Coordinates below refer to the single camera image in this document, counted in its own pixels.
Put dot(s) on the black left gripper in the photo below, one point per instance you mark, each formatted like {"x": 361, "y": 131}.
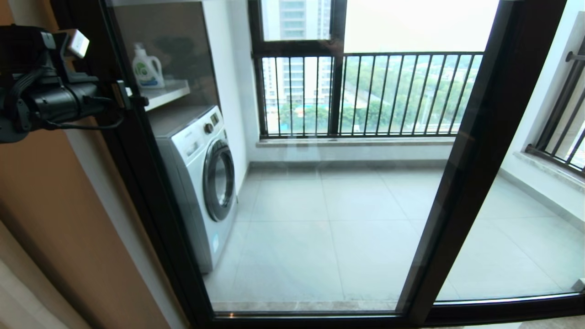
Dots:
{"x": 73, "y": 103}

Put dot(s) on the black framed sliding glass door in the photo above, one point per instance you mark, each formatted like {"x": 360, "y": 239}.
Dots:
{"x": 461, "y": 183}
{"x": 64, "y": 11}

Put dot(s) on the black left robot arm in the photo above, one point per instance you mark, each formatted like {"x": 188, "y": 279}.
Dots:
{"x": 13, "y": 55}

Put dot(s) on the white detergent bottle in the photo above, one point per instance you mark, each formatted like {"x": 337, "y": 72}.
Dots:
{"x": 147, "y": 72}

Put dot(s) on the white front-load washing machine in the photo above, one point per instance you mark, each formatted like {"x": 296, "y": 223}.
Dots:
{"x": 196, "y": 151}

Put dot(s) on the long grey stone window sill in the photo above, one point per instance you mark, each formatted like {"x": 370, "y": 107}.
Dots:
{"x": 356, "y": 141}

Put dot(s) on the long black balcony railing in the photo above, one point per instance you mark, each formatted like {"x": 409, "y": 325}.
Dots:
{"x": 411, "y": 55}

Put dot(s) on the black framed fixed glass panel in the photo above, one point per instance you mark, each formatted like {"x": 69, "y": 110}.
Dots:
{"x": 516, "y": 219}

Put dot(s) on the short grey stone window sill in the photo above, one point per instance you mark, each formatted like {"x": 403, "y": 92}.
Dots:
{"x": 548, "y": 170}

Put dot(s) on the short black window railing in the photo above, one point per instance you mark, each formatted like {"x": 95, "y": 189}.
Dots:
{"x": 577, "y": 58}

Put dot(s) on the white wall shelf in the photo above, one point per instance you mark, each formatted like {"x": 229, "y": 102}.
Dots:
{"x": 167, "y": 93}

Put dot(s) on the black window frame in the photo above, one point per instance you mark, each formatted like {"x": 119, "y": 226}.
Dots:
{"x": 297, "y": 47}

